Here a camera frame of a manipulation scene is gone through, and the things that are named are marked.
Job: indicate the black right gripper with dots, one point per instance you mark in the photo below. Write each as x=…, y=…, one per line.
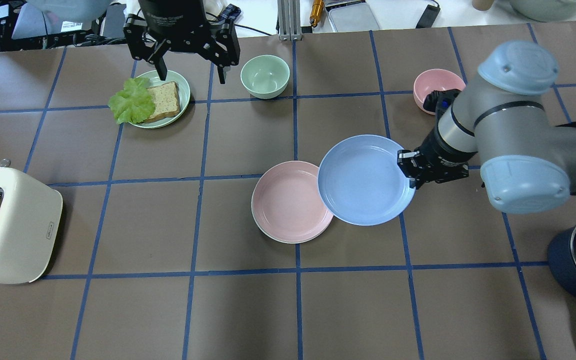
x=439, y=151

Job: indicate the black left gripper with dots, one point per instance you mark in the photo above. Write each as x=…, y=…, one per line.
x=170, y=16

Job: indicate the blue plate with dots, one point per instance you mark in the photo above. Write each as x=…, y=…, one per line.
x=360, y=183

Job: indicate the pink plate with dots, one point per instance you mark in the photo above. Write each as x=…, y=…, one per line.
x=286, y=204

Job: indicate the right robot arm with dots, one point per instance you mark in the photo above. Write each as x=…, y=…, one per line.
x=527, y=165

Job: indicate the green plate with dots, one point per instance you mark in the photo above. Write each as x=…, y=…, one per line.
x=184, y=96

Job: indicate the bread slice on plate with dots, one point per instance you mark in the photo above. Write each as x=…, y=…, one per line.
x=165, y=98

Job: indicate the green lettuce leaf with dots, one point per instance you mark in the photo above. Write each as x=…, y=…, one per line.
x=133, y=103

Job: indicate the green bowl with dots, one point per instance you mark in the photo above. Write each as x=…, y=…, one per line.
x=265, y=76

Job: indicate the pink bowl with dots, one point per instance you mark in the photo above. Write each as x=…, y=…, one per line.
x=435, y=79

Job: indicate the black power adapter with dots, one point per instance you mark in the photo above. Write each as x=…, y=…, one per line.
x=428, y=17

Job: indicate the silver kitchen scale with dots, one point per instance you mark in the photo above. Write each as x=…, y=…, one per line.
x=350, y=16

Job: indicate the cream toaster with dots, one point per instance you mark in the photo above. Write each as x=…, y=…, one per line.
x=30, y=214

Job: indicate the aluminium frame post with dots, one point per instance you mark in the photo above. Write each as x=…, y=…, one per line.
x=289, y=20

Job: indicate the orange handled tool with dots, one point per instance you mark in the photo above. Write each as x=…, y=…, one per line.
x=316, y=12

